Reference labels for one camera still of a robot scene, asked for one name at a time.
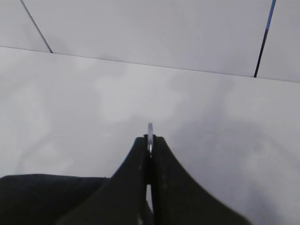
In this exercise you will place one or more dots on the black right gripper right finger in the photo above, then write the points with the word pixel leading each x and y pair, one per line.
pixel 178 199

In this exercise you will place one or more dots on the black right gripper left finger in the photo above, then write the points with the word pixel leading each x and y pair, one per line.
pixel 122 199

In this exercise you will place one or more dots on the navy blue lunch bag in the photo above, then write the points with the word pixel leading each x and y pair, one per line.
pixel 42 199

